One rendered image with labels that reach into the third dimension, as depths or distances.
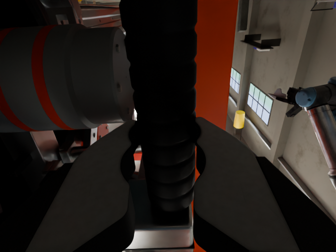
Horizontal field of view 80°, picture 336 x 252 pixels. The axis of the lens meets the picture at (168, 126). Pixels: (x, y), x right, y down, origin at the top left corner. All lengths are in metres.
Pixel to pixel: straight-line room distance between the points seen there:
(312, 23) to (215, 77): 5.51
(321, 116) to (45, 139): 0.92
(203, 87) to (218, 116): 0.14
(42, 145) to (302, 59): 6.17
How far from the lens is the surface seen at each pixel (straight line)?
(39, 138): 0.38
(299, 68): 6.35
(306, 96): 0.98
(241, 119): 9.18
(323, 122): 0.99
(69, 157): 0.42
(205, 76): 0.75
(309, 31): 6.20
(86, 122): 0.28
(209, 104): 0.79
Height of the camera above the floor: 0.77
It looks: 30 degrees up
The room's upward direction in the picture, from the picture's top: 176 degrees clockwise
